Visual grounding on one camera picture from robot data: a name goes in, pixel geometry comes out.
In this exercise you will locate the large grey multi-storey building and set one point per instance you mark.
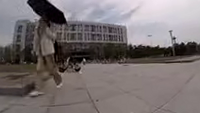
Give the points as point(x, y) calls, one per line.
point(93, 36)

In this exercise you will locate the grey paved plaza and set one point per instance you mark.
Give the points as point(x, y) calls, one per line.
point(123, 91)

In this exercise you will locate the person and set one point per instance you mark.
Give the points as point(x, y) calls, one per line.
point(44, 46)

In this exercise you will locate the low raised stone platform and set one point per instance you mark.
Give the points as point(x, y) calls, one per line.
point(165, 60)

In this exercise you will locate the pale pole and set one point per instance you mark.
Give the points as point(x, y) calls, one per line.
point(172, 43)

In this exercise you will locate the row of trees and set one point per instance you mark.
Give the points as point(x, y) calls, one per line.
point(187, 48)

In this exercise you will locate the raised bed with kerb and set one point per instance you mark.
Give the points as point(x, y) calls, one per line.
point(9, 81)

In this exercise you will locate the cluster of trees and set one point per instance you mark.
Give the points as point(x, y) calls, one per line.
point(1, 54)

